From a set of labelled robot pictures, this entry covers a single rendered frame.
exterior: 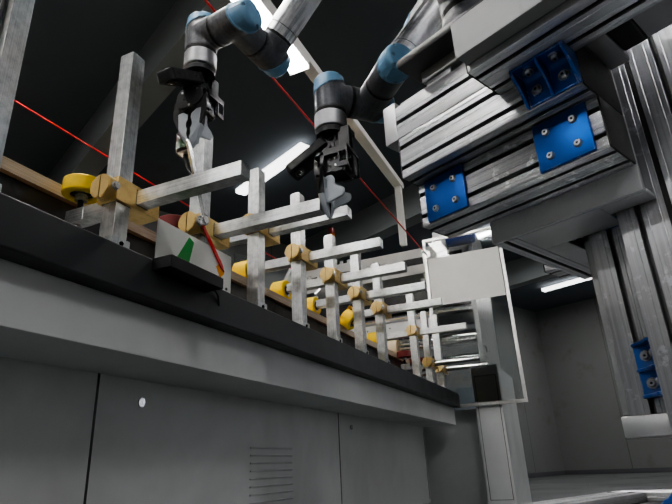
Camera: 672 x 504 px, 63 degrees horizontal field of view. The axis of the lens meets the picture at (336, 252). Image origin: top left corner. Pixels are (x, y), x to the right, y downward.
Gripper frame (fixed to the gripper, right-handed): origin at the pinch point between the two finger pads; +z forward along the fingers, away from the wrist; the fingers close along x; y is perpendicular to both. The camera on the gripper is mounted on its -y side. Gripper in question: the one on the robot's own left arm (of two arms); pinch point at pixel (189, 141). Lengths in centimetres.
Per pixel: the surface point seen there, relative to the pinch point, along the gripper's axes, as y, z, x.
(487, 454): 268, 64, -7
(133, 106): -10.5, -4.3, 6.1
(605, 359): 1134, -108, -110
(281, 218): 17.1, 14.4, -12.9
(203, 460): 46, 63, 28
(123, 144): -12.0, 5.6, 6.1
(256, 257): 37.8, 13.1, 6.7
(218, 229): 17.0, 13.3, 4.1
